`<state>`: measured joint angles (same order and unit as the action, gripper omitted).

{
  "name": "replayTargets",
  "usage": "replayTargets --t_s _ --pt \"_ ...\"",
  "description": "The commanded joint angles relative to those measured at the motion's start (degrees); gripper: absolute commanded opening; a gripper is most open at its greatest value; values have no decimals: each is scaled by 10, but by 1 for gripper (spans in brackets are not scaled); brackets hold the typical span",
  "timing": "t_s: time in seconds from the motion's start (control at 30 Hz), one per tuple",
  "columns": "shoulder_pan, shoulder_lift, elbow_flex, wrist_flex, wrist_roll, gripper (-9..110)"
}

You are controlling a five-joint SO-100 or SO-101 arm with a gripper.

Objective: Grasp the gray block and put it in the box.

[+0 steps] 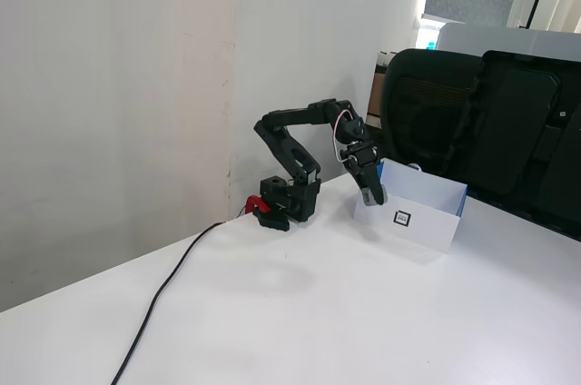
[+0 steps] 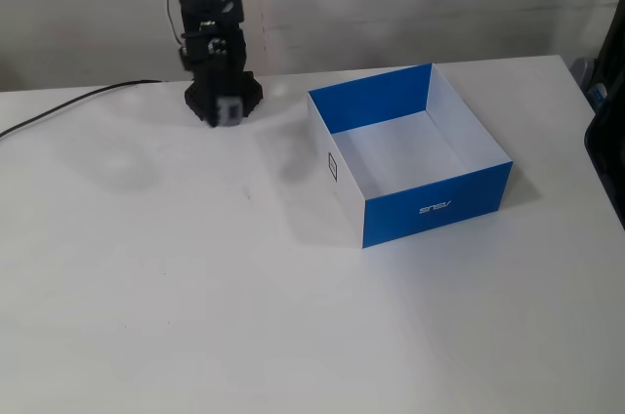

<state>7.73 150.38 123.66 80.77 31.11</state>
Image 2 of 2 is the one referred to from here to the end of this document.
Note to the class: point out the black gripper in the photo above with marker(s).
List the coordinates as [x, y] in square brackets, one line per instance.
[211, 57]

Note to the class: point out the gray block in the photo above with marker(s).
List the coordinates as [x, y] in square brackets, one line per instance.
[230, 112]

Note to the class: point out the black plastic-backed office chair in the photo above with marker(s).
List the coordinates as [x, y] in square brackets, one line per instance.
[610, 140]

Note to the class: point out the blue and white cardboard box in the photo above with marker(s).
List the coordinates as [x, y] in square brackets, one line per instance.
[429, 209]

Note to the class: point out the gray blue plastic part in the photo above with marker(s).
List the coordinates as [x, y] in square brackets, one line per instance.
[588, 82]

